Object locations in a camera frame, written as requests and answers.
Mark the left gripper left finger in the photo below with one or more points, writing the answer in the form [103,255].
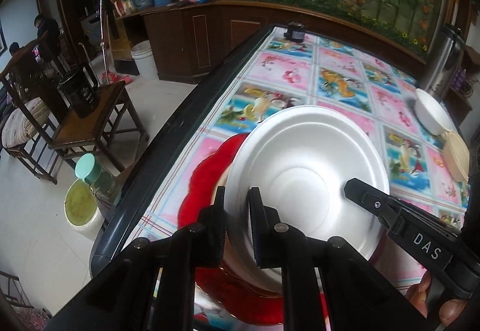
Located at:
[175,261]

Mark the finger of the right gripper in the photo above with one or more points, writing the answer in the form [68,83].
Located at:
[374,201]

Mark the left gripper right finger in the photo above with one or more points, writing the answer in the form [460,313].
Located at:
[301,260]

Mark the large red plastic plate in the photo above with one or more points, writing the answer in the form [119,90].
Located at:
[241,299]

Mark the beige plastic bowl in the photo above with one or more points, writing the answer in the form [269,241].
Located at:
[456,156]

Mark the small white foam bowl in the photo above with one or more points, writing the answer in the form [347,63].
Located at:
[431,114]

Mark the right hand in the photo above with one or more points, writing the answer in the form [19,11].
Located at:
[417,295]

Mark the green lidded bin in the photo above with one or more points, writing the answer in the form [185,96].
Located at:
[81,210]

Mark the teal plastic cup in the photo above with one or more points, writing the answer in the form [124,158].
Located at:
[88,169]

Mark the steel thermos jug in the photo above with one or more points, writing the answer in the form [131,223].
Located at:
[444,59]

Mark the dark wooden side table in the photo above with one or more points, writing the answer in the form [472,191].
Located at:
[95,134]

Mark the colourful fruit tablecloth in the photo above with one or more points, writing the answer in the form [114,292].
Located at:
[321,72]

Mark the black electric kettle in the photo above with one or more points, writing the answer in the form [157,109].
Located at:
[81,94]

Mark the small black box device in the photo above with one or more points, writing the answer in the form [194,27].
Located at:
[295,32]

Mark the wooden counter cabinet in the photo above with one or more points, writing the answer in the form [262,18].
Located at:
[188,42]

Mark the white plastic bucket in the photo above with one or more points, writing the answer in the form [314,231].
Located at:
[142,55]

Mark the wooden chair with cushion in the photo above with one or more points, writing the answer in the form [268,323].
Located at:
[27,132]

